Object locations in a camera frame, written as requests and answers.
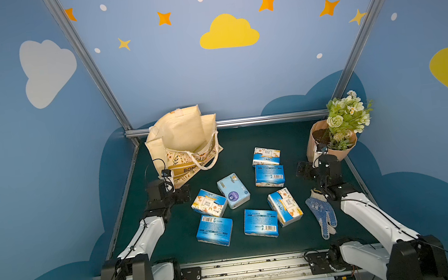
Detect tissue pack cream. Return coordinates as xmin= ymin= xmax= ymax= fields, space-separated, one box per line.
xmin=252 ymin=147 xmax=281 ymax=167
xmin=267 ymin=188 xmax=304 ymax=227
xmin=191 ymin=189 xmax=228 ymax=217

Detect blue tissue pack barcode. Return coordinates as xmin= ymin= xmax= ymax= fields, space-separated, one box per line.
xmin=255 ymin=165 xmax=285 ymax=188

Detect beige canvas tote bag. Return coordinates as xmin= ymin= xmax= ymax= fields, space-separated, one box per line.
xmin=145 ymin=105 xmax=223 ymax=189

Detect tissue pack cream top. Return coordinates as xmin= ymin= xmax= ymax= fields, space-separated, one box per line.
xmin=252 ymin=147 xmax=281 ymax=167

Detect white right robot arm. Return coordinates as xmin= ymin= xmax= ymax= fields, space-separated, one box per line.
xmin=296 ymin=154 xmax=448 ymax=280

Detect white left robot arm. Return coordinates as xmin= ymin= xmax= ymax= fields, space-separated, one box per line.
xmin=100 ymin=180 xmax=191 ymax=280

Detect blue dotted work glove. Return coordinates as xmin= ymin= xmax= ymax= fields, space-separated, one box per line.
xmin=305 ymin=189 xmax=338 ymax=240

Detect potted green white flowers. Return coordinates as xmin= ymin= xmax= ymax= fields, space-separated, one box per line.
xmin=306 ymin=90 xmax=373 ymax=165

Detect light blue tissue pack purple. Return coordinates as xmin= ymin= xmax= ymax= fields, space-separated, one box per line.
xmin=217 ymin=173 xmax=251 ymax=210

